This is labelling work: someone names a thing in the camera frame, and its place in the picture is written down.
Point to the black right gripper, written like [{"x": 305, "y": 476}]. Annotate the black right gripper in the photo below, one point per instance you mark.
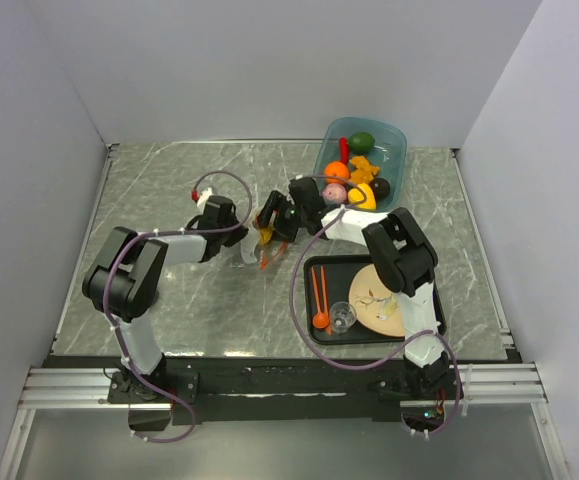
[{"x": 278, "y": 203}]

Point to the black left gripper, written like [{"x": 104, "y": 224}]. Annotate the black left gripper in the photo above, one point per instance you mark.
[{"x": 238, "y": 236}]

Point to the purple fake onion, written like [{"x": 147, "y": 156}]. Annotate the purple fake onion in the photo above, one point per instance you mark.
[{"x": 335, "y": 193}]

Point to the yellow fake lemon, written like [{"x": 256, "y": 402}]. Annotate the yellow fake lemon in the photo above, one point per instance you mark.
[{"x": 265, "y": 235}]

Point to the orange fake fruit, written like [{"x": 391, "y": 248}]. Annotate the orange fake fruit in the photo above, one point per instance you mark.
[{"x": 336, "y": 172}]

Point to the clear zip top bag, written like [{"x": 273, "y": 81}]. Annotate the clear zip top bag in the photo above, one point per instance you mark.
[{"x": 249, "y": 253}]

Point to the yellow fake bell pepper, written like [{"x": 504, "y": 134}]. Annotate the yellow fake bell pepper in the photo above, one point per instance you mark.
[{"x": 362, "y": 197}]

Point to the tan fake ginger root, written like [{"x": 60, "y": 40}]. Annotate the tan fake ginger root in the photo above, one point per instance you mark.
[{"x": 361, "y": 170}]

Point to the red fake chili pepper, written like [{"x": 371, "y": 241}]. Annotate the red fake chili pepper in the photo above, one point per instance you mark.
[{"x": 343, "y": 150}]

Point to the dark brown fake fruit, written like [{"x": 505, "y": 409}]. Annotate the dark brown fake fruit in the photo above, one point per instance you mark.
[{"x": 380, "y": 187}]

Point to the green fake vegetable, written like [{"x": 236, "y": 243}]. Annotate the green fake vegetable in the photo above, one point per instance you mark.
[{"x": 360, "y": 143}]

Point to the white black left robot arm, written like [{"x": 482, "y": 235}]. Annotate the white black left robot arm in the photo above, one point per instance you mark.
[{"x": 123, "y": 279}]

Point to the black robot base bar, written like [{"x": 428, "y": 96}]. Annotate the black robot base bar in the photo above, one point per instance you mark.
[{"x": 249, "y": 389}]

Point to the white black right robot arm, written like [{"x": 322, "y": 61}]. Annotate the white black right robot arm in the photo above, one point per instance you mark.
[{"x": 401, "y": 253}]

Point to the teal transparent plastic bin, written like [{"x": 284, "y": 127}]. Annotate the teal transparent plastic bin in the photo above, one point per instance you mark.
[{"x": 374, "y": 152}]

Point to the small clear glass cup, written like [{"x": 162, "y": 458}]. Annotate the small clear glass cup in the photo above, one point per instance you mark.
[{"x": 342, "y": 317}]

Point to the orange plastic spoon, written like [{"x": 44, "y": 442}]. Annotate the orange plastic spoon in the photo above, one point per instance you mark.
[{"x": 320, "y": 320}]

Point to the beige bird pattern plate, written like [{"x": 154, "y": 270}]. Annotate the beige bird pattern plate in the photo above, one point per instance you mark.
[{"x": 377, "y": 308}]

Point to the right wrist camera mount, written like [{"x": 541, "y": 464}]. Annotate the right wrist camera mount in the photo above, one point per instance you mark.
[{"x": 296, "y": 178}]

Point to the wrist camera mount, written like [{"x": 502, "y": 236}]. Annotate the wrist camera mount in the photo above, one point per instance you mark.
[
  {"x": 296, "y": 178},
  {"x": 200, "y": 198}
]

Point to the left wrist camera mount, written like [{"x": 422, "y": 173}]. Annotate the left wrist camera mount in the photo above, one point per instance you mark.
[{"x": 200, "y": 198}]

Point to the aluminium frame rail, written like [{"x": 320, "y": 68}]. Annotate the aluminium frame rail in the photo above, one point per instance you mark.
[{"x": 497, "y": 384}]

